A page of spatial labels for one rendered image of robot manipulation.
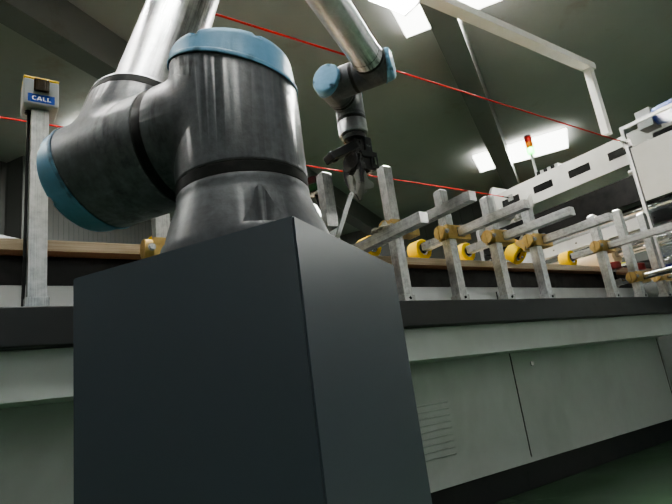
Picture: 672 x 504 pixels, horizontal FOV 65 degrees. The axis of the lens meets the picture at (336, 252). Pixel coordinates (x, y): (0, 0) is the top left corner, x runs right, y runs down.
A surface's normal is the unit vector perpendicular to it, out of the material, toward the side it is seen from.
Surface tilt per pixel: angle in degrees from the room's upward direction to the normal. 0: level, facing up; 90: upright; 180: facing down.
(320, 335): 90
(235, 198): 70
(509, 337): 90
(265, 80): 90
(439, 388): 90
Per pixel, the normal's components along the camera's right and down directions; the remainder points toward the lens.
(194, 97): -0.42, -0.18
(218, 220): -0.18, -0.55
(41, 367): 0.55, -0.29
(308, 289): 0.90, -0.22
